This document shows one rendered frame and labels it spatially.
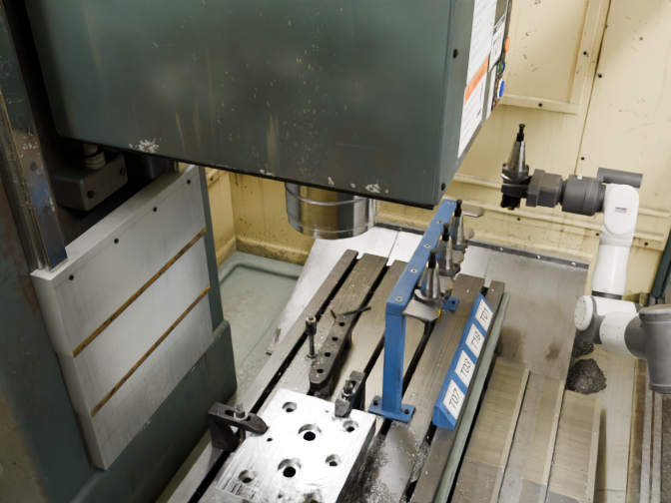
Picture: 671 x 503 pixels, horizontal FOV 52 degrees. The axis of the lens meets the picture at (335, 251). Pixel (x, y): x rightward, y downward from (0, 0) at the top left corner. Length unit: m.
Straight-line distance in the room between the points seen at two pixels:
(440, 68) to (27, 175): 0.67
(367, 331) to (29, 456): 0.87
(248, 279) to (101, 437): 1.20
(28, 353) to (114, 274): 0.21
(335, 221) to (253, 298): 1.45
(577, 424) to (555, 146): 0.78
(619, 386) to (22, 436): 1.57
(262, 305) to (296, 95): 1.59
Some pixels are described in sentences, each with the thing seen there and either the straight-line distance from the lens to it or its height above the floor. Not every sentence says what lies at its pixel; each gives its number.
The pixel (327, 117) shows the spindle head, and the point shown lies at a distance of 0.96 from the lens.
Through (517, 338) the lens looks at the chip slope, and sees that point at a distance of 2.17.
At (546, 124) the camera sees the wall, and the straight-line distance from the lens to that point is 2.11.
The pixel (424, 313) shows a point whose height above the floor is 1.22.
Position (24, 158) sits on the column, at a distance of 1.19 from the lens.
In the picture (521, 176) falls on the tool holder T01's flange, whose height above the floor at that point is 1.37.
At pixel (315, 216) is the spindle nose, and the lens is 1.09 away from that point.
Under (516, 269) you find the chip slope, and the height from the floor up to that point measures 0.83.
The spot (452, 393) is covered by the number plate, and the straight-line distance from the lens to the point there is 1.65.
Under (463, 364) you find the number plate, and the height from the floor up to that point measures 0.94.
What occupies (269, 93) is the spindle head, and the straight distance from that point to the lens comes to 0.98.
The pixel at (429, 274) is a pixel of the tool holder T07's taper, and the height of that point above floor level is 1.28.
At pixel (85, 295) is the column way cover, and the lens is 1.36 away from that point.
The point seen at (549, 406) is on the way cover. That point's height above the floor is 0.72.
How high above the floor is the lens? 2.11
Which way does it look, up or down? 34 degrees down
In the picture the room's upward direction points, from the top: straight up
